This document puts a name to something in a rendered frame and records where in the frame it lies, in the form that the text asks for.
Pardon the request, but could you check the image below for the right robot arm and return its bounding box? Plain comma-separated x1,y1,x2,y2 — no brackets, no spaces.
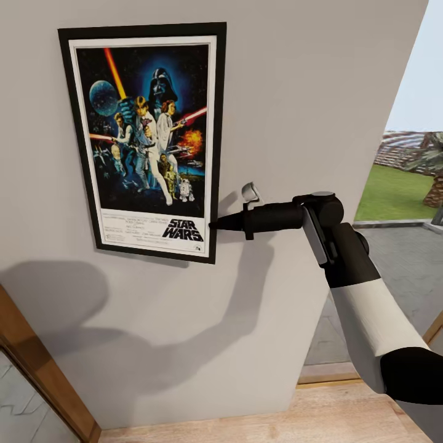
209,182,443,443

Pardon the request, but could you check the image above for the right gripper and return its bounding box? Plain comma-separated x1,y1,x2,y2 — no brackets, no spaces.
209,203,283,240

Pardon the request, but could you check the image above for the poster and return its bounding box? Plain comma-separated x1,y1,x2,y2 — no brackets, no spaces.
58,22,227,265

